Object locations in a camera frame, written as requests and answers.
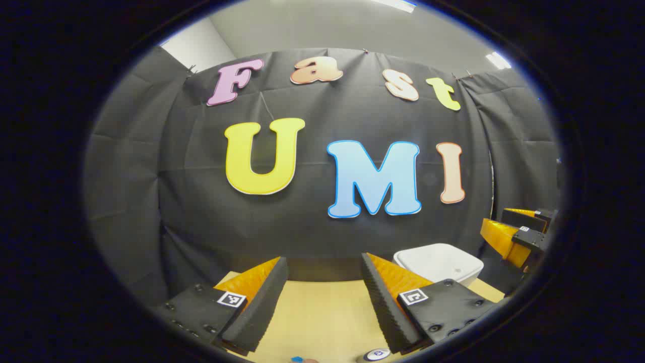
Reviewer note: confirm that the pop can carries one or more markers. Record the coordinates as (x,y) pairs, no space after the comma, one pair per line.
(375,355)

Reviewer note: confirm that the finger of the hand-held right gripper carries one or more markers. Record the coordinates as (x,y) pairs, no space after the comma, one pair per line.
(529,239)
(521,221)

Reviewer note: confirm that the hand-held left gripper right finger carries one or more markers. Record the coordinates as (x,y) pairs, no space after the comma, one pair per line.
(383,312)

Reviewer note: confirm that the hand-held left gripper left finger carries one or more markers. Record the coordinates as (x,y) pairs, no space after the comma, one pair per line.
(262,312)

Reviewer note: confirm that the ceiling light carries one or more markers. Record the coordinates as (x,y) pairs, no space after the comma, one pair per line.
(395,4)
(498,60)

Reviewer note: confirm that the white desktop garbage bin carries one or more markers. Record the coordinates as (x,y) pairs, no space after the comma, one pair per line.
(438,262)

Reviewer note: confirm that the wooden desktop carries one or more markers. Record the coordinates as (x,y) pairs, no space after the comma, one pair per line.
(322,322)

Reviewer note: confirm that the black backdrop cloth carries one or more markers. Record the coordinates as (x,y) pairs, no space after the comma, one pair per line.
(176,201)

